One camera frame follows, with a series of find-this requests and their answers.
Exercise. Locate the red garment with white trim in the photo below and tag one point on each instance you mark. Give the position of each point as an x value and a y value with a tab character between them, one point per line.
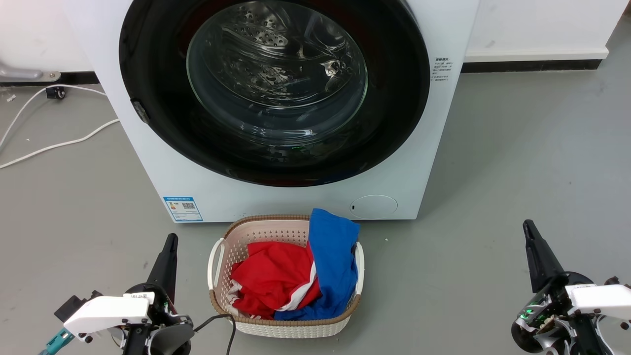
276	276

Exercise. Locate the small black caster wheel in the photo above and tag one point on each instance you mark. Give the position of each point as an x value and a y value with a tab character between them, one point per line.
56	92

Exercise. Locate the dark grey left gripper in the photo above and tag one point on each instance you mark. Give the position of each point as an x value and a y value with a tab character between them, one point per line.
170	335

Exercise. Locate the white front-load washing machine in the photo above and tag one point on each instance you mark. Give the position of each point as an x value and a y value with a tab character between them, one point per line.
296	202

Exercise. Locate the black round glass washer door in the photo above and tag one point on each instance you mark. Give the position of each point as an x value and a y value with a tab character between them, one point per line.
394	98

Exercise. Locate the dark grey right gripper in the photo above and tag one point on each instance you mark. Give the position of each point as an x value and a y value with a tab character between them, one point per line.
547	320

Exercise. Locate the cream perforated laundry basket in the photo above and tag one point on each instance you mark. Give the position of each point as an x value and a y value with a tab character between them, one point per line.
286	328

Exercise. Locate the blue energy label sticker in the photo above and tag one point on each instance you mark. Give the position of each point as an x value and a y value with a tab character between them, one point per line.
183	209

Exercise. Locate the grey metal floor bracket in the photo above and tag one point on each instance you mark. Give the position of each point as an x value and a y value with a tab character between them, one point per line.
24	75

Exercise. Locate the round white filter cover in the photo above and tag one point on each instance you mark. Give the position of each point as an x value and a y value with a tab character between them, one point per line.
374	207

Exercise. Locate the small printed text label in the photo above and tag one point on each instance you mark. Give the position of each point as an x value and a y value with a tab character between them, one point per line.
442	69

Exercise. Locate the blue garment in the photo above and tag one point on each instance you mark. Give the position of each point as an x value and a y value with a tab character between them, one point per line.
335	256

